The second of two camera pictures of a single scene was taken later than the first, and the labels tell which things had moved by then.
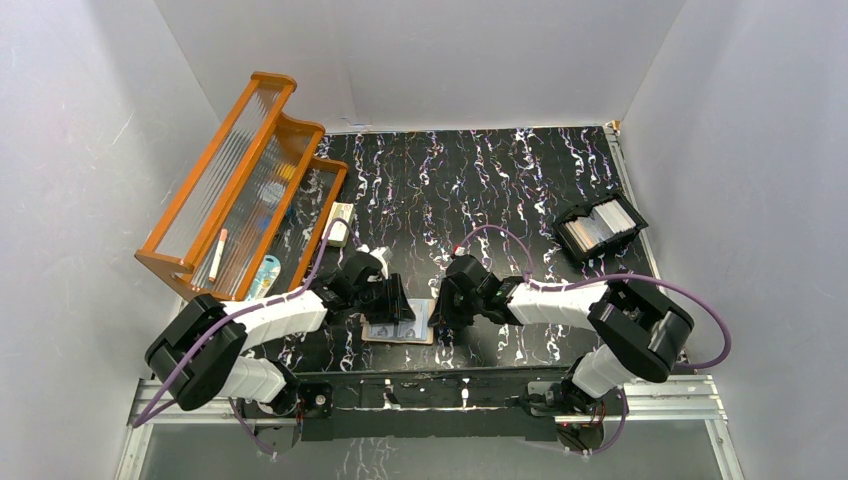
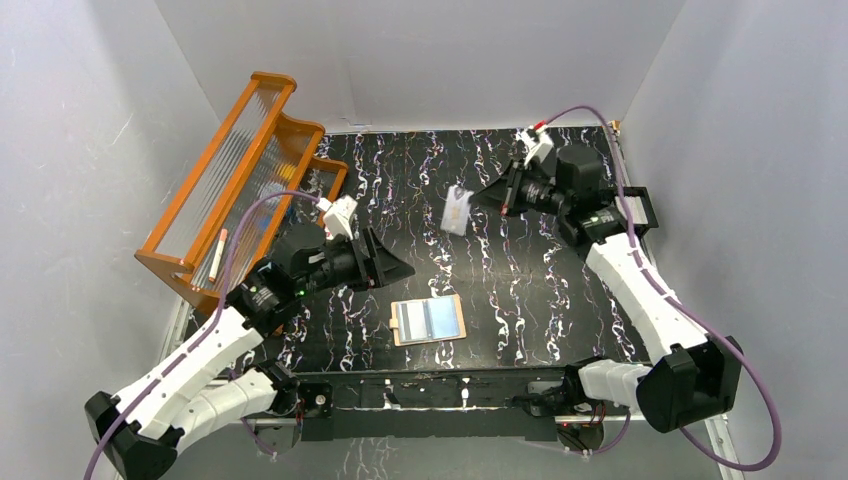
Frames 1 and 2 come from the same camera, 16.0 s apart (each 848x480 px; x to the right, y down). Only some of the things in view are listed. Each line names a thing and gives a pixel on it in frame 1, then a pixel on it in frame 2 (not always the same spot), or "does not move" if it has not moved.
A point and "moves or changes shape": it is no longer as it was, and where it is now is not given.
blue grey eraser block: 264,221 does not move
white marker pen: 216,262 does not move
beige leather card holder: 415,331 moves or changes shape
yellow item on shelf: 287,171 does not move
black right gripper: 443,315 -> 501,194
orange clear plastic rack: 244,220 does not move
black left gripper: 395,307 -> 361,258
